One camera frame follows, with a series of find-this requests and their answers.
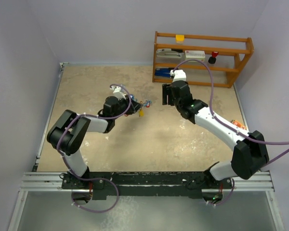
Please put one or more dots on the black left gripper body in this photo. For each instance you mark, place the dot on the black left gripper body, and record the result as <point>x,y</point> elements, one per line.
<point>123,106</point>

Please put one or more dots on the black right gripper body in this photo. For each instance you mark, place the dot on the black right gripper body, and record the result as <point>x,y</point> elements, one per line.
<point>176,101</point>

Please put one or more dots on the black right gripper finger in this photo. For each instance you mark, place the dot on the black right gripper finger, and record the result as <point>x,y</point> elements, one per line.
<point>165,94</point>
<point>170,96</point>

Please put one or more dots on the yellow tag key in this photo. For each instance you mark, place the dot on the yellow tag key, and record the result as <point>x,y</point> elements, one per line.
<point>141,113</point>

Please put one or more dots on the red tag key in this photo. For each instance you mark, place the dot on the red tag key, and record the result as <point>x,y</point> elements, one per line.
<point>147,103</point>

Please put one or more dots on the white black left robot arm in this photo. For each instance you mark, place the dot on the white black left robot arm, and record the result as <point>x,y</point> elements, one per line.
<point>68,133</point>

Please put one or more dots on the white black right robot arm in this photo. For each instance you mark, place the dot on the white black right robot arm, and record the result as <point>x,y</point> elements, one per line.
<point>249,152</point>

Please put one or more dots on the blue black stapler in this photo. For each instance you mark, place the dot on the blue black stapler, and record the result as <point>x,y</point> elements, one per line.
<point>163,72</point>

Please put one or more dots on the grey stapler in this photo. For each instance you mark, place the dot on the grey stapler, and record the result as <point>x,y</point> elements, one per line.
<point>168,55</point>

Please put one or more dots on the wooden shelf rack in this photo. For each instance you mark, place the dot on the wooden shelf rack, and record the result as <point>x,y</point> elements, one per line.
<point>231,74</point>

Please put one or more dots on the white red cardboard box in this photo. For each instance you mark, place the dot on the white red cardboard box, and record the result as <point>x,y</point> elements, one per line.
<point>194,55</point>

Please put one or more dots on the red black stamp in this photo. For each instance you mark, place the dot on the red black stamp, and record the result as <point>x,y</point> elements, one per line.
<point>212,59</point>

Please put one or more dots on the yellow lidded jar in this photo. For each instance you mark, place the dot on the yellow lidded jar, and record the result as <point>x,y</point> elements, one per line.
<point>179,39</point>

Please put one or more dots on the orange packet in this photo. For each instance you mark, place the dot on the orange packet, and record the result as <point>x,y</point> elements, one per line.
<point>238,124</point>

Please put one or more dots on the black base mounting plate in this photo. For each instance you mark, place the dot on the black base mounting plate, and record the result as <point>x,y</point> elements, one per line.
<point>100,185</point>

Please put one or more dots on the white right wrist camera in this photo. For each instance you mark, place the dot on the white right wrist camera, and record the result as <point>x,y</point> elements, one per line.
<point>178,75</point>

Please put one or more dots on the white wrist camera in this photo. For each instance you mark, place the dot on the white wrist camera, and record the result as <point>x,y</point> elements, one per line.
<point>118,91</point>
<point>178,75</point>

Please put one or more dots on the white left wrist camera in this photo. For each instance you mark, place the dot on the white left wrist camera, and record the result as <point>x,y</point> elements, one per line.
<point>118,91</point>

